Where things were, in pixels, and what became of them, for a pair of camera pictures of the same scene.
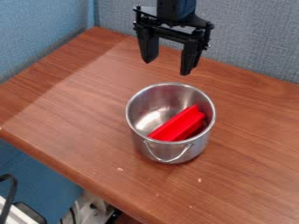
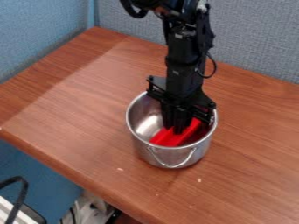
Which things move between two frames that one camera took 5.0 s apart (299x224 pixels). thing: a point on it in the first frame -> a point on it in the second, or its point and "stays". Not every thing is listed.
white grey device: x=21 y=213 stays
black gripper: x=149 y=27 -> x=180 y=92
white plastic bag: x=88 y=210 stays
